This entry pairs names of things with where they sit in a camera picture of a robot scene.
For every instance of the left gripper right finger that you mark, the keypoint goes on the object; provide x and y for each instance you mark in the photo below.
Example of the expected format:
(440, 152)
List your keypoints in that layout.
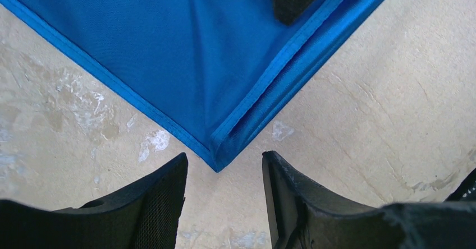
(304, 214)

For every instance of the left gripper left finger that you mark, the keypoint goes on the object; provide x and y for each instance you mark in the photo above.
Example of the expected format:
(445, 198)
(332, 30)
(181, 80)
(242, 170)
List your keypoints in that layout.
(143, 214)

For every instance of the blue cloth napkin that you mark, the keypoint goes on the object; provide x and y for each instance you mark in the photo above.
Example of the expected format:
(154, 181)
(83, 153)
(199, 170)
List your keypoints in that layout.
(213, 73)

